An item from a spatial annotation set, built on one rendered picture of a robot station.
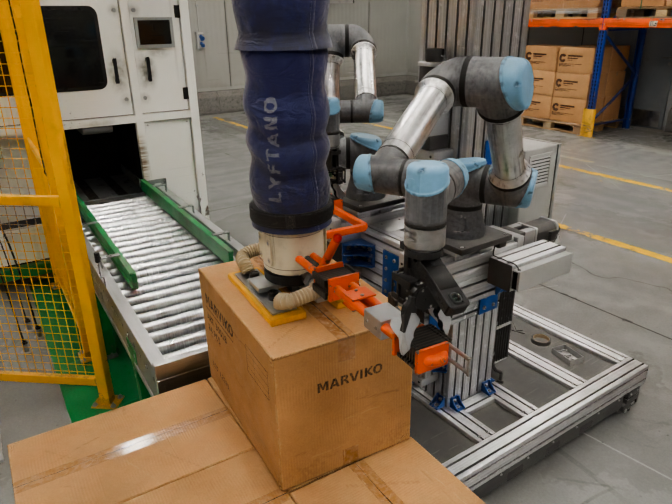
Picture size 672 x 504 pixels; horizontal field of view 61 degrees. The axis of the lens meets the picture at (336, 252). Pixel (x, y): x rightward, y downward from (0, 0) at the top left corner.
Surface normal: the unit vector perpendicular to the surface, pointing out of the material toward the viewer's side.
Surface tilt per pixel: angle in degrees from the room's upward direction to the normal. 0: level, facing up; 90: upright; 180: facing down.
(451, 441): 0
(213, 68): 90
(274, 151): 70
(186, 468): 0
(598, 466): 0
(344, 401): 90
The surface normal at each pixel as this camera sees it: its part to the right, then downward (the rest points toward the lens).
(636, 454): -0.01, -0.92
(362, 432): 0.48, 0.33
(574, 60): -0.82, 0.22
